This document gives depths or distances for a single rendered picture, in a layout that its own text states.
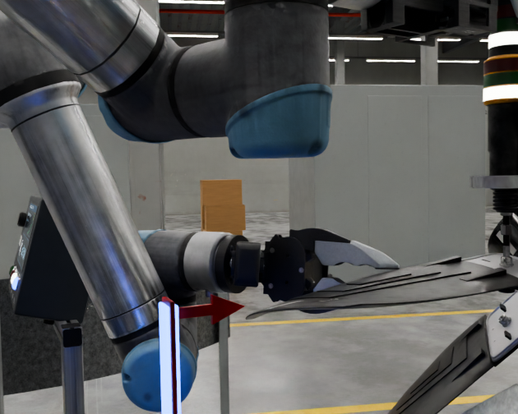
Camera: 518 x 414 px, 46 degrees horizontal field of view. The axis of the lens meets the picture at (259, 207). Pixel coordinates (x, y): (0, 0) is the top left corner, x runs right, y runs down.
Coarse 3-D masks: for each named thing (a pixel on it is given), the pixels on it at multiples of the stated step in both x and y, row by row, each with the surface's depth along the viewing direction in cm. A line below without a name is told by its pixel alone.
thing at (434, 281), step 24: (432, 264) 61; (456, 264) 61; (480, 264) 60; (336, 288) 56; (360, 288) 54; (384, 288) 53; (408, 288) 52; (432, 288) 52; (456, 288) 52; (480, 288) 52; (504, 288) 53; (264, 312) 52
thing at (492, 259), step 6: (468, 258) 64; (474, 258) 64; (480, 258) 64; (486, 258) 64; (492, 258) 64; (498, 258) 64; (516, 258) 63; (486, 264) 62; (492, 264) 62; (498, 264) 62; (516, 264) 61; (510, 270) 59; (516, 270) 59; (516, 276) 57
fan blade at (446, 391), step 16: (480, 320) 75; (464, 336) 76; (480, 336) 72; (448, 352) 76; (464, 352) 72; (480, 352) 68; (432, 368) 77; (448, 368) 73; (464, 368) 69; (480, 368) 67; (416, 384) 79; (432, 384) 74; (448, 384) 70; (464, 384) 68; (400, 400) 81; (416, 400) 75; (432, 400) 71; (448, 400) 68
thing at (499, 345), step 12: (516, 300) 71; (492, 312) 74; (504, 312) 71; (516, 312) 69; (492, 324) 72; (516, 324) 67; (492, 336) 70; (504, 336) 68; (516, 336) 66; (492, 348) 69; (504, 348) 66
